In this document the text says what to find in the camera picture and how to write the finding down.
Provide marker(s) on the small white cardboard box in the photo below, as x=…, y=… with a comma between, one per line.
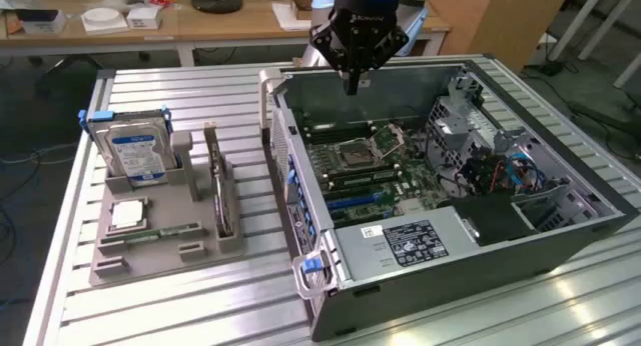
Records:
x=144, y=19

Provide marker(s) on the white box with black top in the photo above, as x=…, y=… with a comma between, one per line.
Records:
x=44, y=25

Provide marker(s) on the green RAM stick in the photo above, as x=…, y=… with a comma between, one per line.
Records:
x=149, y=235

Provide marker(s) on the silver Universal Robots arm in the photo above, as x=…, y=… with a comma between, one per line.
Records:
x=317, y=42

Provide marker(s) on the CPU socket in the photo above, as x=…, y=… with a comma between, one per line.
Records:
x=356, y=154

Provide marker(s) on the open black PC case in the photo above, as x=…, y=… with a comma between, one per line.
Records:
x=450, y=271

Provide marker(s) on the black power adapter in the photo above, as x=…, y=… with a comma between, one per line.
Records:
x=551, y=69

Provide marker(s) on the black installed RAM stick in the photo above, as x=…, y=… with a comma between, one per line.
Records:
x=363, y=178

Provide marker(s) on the green motherboard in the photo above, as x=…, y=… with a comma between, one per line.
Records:
x=415, y=173

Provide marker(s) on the grey power supply unit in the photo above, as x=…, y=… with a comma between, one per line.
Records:
x=360, y=256

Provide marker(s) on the white paper stack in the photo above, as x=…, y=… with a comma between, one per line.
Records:
x=287, y=19

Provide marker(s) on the red packet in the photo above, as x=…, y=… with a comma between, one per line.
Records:
x=163, y=1

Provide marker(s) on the silver CPU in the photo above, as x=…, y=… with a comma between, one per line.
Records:
x=125, y=214

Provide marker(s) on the white round dish on box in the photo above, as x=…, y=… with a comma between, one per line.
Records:
x=102, y=19

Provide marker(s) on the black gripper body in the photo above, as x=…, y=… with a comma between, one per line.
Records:
x=364, y=8

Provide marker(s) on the wooden cabinet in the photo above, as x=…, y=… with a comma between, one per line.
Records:
x=500, y=19

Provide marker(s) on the wooden desk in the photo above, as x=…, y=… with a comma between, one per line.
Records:
x=74, y=40

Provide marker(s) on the grey parts rack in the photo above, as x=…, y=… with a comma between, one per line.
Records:
x=160, y=259

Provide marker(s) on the hard disk in blue caddy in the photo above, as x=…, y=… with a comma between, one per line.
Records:
x=132, y=151

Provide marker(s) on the black round lamp base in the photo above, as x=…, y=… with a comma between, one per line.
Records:
x=215, y=4

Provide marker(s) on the metal drive cage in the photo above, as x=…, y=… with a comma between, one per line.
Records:
x=450, y=109

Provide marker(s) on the black chair base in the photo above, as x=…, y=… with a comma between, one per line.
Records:
x=605, y=117

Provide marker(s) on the metal disk bay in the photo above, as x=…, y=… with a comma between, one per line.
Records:
x=550, y=211

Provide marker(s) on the metal socket cover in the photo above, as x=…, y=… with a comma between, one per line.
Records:
x=388, y=139

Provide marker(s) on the white table frame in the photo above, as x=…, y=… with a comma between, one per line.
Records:
x=574, y=23

